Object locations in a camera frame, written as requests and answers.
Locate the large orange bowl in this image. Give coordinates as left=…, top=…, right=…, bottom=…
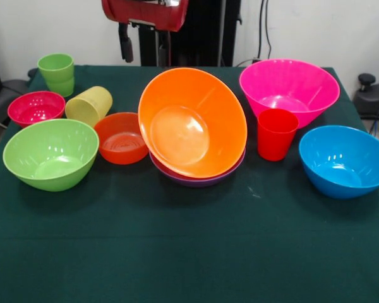
left=137, top=67, right=248, bottom=179

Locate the small orange-red bowl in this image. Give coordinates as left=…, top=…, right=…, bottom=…
left=93, top=112, right=150, bottom=165

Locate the green cup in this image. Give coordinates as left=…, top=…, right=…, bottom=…
left=37, top=52, right=75, bottom=98

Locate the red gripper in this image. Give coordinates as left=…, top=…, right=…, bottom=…
left=101, top=0, right=190, bottom=68

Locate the large pink bowl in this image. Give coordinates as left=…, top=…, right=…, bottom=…
left=239, top=58, right=341, bottom=129

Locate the light green bowl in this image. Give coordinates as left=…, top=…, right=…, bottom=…
left=2, top=118, right=100, bottom=193

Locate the red cup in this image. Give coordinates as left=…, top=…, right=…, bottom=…
left=256, top=108, right=300, bottom=162

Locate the dark green tablecloth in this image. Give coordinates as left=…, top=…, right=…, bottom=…
left=0, top=64, right=379, bottom=303

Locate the yellow cup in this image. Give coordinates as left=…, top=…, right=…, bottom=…
left=64, top=85, right=114, bottom=128

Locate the grey pedestal foot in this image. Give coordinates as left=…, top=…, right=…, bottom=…
left=353, top=73, right=379, bottom=118
left=0, top=78, right=29, bottom=124

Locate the purple bowl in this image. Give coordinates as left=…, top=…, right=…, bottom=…
left=148, top=146, right=246, bottom=188

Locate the blue bowl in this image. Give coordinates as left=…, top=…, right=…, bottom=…
left=298, top=125, right=379, bottom=200

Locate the small crimson bowl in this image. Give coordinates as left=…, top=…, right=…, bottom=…
left=7, top=90, right=66, bottom=129

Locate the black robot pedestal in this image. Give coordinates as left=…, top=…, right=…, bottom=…
left=135, top=0, right=244, bottom=68

